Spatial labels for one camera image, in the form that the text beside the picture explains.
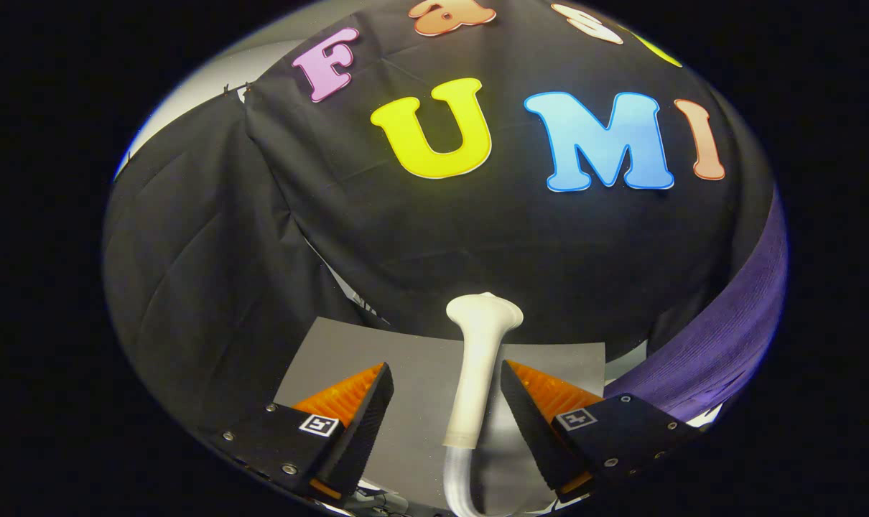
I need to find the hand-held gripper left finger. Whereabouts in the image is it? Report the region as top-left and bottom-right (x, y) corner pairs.
(201, 362), (395, 503)

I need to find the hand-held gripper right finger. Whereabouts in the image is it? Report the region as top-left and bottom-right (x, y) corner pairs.
(500, 360), (701, 502)

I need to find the grey cabinet with dark top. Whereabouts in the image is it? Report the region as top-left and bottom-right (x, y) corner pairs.
(273, 317), (606, 514)

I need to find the white garment steamer head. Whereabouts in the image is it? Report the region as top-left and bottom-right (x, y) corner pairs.
(443, 292), (524, 450)

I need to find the purple corduroy jacket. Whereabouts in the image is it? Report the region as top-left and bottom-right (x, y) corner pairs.
(603, 190), (789, 423)

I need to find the white garment steamer hose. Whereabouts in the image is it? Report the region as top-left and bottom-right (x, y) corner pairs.
(443, 444), (494, 517)

